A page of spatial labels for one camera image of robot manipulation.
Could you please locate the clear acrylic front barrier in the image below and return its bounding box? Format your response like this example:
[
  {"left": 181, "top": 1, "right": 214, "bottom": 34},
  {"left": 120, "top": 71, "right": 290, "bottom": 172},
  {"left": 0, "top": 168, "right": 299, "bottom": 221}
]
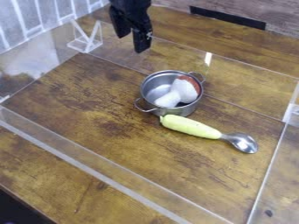
[{"left": 0, "top": 105, "right": 234, "bottom": 224}]

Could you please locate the clear acrylic triangle bracket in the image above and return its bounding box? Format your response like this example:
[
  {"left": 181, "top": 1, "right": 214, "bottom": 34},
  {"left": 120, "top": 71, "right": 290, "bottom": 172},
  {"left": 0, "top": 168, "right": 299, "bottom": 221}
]
[{"left": 67, "top": 20, "right": 103, "bottom": 53}]

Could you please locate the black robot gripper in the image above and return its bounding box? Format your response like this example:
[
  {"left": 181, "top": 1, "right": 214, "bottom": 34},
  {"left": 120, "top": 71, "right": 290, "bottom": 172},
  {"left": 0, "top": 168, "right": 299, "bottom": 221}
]
[{"left": 108, "top": 0, "right": 152, "bottom": 53}]

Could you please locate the clear acrylic barrier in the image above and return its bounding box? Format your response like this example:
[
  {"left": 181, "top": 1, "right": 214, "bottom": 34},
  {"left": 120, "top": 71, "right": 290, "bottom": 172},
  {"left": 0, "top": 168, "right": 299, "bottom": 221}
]
[
  {"left": 247, "top": 82, "right": 299, "bottom": 224},
  {"left": 0, "top": 105, "right": 234, "bottom": 224}
]

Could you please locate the clear acrylic right barrier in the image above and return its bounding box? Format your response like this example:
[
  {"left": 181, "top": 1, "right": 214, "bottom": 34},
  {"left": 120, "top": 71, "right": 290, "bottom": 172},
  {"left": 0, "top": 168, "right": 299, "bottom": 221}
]
[{"left": 247, "top": 82, "right": 299, "bottom": 224}]

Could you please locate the small silver pot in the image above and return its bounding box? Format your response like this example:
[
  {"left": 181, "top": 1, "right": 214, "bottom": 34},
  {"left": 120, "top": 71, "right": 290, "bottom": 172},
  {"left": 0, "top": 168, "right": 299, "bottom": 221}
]
[{"left": 135, "top": 70, "right": 206, "bottom": 116}]

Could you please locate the white toy mushroom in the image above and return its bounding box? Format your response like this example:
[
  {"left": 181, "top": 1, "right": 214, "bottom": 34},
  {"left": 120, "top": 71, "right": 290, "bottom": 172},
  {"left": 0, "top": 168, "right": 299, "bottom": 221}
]
[{"left": 154, "top": 75, "right": 202, "bottom": 108}]

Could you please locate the spoon with yellow-green handle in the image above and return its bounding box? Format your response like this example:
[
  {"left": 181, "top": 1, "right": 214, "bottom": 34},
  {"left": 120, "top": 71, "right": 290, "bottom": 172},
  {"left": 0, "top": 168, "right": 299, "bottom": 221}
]
[{"left": 160, "top": 115, "right": 258, "bottom": 154}]

